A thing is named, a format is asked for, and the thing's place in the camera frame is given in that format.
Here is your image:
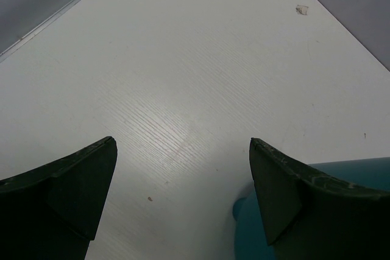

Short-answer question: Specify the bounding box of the teal plastic bin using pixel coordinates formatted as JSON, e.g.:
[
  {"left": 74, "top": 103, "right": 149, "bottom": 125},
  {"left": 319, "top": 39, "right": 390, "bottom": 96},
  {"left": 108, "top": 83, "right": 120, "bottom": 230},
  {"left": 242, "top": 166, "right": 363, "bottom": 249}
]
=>
[{"left": 232, "top": 157, "right": 389, "bottom": 260}]

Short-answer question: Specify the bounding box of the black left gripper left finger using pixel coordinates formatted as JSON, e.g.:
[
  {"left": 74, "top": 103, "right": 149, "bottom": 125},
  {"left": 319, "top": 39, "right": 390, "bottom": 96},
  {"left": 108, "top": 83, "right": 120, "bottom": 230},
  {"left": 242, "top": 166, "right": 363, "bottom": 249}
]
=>
[{"left": 1, "top": 136, "right": 118, "bottom": 259}]

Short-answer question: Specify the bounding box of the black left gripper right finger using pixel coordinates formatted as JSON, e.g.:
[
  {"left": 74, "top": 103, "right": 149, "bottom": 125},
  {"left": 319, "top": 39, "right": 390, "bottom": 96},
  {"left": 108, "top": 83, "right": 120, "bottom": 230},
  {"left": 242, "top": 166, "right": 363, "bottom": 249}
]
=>
[{"left": 249, "top": 138, "right": 389, "bottom": 259}]

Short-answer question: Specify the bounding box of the small white paper scrap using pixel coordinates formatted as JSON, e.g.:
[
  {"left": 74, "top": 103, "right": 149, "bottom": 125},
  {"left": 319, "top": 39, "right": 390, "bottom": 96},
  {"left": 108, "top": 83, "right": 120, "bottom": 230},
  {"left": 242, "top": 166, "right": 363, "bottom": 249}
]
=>
[{"left": 296, "top": 5, "right": 309, "bottom": 16}]

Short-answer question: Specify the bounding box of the aluminium table edge rail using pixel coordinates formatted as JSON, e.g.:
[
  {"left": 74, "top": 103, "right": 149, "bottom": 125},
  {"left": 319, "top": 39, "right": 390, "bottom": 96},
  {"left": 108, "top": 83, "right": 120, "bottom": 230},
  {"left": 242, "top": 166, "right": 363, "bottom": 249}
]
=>
[{"left": 0, "top": 0, "right": 122, "bottom": 63}]

